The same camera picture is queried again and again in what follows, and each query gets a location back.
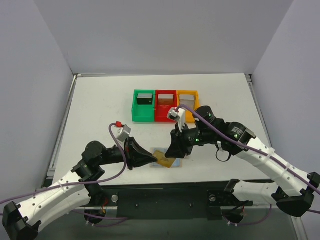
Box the cards in yellow bin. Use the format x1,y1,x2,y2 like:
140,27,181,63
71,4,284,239
179,94,196,109

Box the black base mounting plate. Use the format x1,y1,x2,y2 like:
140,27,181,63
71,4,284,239
87,181,253,221

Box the green plastic bin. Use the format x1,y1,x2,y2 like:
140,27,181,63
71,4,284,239
131,89,156,123

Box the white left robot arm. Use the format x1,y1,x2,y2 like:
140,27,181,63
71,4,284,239
2,137,157,240

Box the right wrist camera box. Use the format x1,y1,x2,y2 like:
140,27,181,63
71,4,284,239
167,107,186,133

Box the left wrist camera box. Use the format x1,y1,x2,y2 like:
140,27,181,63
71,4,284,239
116,125,131,143

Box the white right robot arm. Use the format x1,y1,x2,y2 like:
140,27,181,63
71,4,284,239
165,105,320,218

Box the red plastic bin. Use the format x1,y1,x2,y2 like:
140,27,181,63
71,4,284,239
154,90,178,123

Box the beige leather card holder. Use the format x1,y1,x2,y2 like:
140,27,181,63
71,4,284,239
150,147,182,168

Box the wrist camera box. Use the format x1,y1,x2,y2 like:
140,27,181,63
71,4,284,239
116,125,131,143
167,107,186,133

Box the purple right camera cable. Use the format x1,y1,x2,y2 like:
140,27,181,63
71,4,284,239
177,105,320,227

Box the gold credit card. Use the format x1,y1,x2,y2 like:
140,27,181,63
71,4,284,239
150,150,176,168

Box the cards in red bin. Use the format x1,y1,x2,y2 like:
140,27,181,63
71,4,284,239
157,93,175,106

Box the black cards in green bin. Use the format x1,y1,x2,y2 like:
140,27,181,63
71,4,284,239
136,93,154,105

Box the yellow plastic bin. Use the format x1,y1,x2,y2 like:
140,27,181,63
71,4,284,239
176,90,200,124

